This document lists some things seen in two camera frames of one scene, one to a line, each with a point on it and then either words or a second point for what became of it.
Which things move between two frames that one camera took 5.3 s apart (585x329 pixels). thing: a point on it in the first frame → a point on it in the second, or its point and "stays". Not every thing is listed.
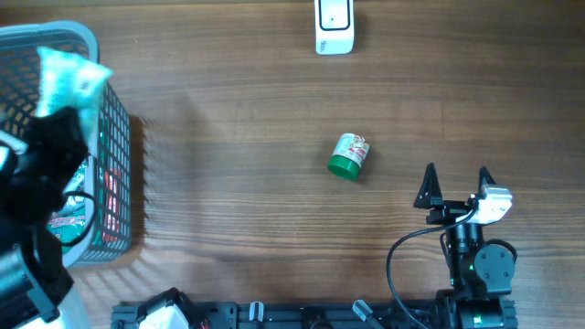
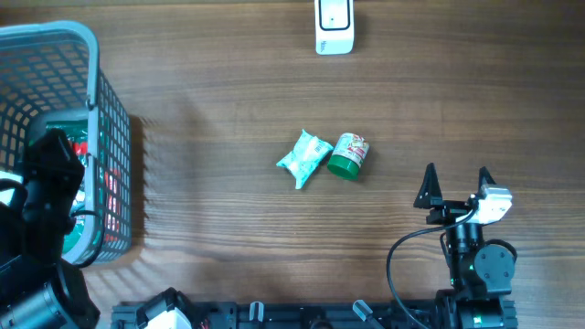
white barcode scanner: (334, 26) stays
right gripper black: (430, 196) stays
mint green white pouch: (70, 82) → (305, 156)
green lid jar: (347, 156) stays
